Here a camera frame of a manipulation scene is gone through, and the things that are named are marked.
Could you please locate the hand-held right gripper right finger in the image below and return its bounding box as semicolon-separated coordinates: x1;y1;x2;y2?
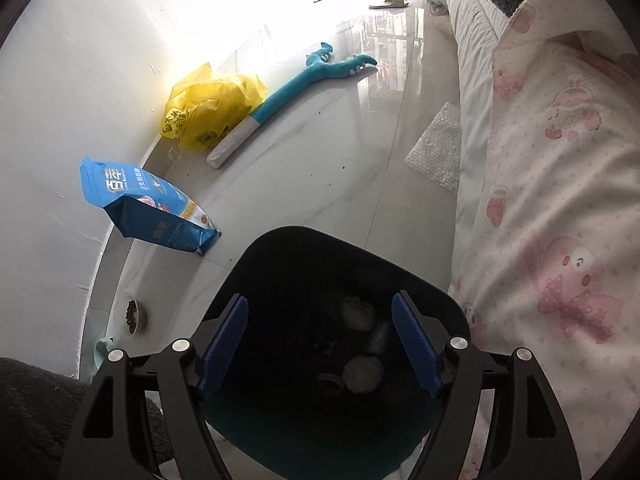
391;291;583;480

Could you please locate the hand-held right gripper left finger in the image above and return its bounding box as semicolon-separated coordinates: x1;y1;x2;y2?
59;295;250;480

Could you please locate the large white tissue ball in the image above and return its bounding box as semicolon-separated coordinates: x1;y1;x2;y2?
342;355;385;393

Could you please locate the black trash bin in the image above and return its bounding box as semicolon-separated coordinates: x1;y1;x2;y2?
197;226;471;480

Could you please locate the pet food bowl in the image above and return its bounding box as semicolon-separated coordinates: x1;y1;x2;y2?
122;298;148;335

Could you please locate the light green bowl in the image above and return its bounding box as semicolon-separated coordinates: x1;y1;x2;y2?
92;337;116;376

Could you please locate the blue pet food bag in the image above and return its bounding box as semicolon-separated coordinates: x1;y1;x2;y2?
80;156;221;257

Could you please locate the dark fuzzy cloth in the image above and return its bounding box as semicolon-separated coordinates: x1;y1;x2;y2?
0;357;166;480

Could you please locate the flat bubble wrap sheet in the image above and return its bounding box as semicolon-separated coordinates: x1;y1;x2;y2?
404;101;463;192

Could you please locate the pink printed blanket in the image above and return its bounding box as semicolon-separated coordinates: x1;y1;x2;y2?
447;0;640;480

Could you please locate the yellow plastic bag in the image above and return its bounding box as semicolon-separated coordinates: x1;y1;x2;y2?
160;62;269;152

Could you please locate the blue dinosaur toy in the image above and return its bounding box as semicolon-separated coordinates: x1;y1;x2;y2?
207;42;378;169

